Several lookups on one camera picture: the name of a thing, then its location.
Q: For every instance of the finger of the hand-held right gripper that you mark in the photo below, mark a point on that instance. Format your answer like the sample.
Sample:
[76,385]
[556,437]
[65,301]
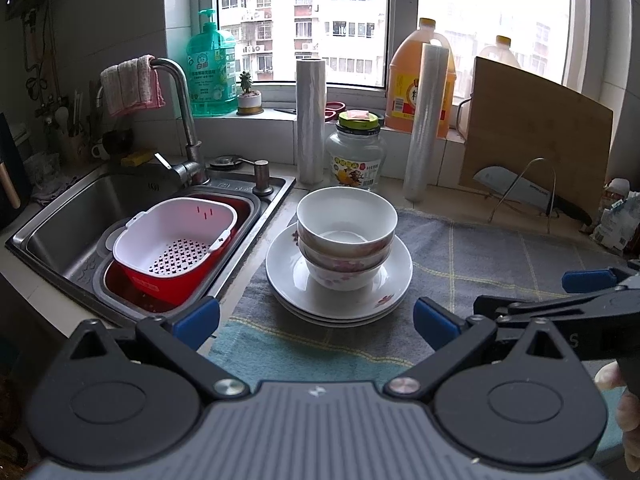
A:
[590,281]
[550,306]

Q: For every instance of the person's right hand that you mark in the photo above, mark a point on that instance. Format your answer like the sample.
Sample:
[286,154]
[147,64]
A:
[630,420]

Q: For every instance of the steel sink drain cap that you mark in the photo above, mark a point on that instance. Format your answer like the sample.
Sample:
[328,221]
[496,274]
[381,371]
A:
[227,161]

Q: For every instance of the red jar lids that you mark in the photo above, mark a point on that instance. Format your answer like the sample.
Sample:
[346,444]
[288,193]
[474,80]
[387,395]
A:
[335,111]

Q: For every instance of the kitchen window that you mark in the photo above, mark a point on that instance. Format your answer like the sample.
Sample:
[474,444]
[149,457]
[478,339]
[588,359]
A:
[310,15]

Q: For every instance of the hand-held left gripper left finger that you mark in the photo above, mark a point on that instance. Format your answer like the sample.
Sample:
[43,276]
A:
[197,317]

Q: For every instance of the red wash basin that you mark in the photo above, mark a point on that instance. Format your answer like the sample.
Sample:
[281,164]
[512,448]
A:
[150,290]

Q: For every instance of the glass jar green lid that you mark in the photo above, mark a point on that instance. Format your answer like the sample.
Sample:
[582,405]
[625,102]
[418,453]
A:
[354,160]

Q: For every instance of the stainless steel sink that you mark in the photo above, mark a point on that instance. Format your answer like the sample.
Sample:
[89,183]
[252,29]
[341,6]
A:
[75,220]

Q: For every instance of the pink dish cloth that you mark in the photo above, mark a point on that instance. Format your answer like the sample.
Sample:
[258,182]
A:
[132,85]

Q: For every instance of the short plastic bag roll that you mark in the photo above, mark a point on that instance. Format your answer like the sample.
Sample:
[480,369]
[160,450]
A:
[310,120]

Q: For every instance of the white pink floral bowl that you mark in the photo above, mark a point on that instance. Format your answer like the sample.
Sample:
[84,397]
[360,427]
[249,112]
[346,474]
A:
[345,277]
[345,256]

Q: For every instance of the black air fryer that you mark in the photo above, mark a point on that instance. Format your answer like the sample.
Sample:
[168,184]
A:
[10,175]

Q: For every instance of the yellow sponge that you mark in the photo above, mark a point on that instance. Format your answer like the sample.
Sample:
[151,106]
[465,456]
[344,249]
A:
[137,158]

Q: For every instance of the small potted plant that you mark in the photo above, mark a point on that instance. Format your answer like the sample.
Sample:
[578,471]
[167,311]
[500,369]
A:
[249,100]

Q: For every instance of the white strainer basket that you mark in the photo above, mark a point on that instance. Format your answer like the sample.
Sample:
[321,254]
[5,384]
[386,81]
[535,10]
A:
[175,230]

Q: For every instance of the pale yellow oil jug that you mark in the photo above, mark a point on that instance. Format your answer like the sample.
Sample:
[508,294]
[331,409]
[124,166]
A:
[500,52]

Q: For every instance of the orange cooking wine jug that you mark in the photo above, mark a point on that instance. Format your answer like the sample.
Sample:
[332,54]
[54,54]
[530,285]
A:
[402,90]

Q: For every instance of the white fruit print plate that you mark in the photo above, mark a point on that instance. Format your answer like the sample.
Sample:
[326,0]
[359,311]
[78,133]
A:
[345,318]
[285,275]
[345,324]

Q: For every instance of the tall plastic wrap roll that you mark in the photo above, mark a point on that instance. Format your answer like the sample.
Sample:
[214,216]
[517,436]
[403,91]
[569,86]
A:
[425,125]

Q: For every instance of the white mug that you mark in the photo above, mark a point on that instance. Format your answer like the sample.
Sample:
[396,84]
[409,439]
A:
[100,151]

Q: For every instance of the steel sink soap dispenser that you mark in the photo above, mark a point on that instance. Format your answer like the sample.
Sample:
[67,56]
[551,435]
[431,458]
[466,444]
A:
[261,177]

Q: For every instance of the green dish soap bottle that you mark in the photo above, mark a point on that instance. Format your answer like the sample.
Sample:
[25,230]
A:
[212,75]

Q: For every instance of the white plastic bag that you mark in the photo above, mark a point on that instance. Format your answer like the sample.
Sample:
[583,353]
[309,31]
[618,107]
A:
[617,225]

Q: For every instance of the grey blue checked dish towel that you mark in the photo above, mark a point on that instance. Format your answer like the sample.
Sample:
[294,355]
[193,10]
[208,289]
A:
[500,260]

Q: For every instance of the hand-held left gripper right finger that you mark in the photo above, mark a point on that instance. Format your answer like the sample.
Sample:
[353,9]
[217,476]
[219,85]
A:
[435,323]

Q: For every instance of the steel kitchen faucet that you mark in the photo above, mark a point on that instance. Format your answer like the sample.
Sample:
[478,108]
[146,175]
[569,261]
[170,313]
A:
[182,110]

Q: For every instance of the bamboo cutting board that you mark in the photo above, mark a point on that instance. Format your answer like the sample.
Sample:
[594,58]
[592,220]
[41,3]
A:
[545,130]

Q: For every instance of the utensil holder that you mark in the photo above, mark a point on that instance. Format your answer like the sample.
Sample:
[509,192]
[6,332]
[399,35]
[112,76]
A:
[75,130]

